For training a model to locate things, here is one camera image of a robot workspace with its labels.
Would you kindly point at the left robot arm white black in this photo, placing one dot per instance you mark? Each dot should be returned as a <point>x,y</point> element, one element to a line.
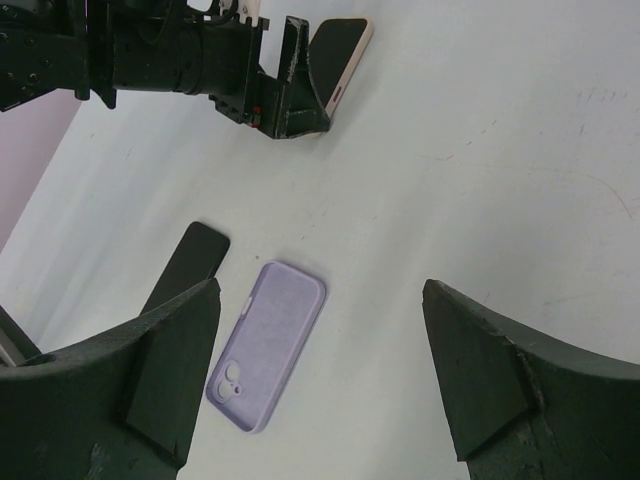
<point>103,47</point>

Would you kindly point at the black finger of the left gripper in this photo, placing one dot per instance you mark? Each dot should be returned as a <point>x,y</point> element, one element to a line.
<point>299,109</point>

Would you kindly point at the front aluminium rail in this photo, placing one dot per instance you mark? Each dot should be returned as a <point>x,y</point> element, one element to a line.
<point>16,346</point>

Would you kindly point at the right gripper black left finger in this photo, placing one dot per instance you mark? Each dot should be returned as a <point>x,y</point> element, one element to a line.
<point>122,404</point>

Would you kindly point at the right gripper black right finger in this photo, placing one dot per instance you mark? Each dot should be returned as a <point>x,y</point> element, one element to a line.
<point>521,404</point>

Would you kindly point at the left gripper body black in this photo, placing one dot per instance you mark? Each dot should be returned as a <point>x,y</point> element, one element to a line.
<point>238,86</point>

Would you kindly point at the lilac silicone phone case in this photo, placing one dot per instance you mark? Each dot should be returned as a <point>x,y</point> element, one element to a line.
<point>265,344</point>

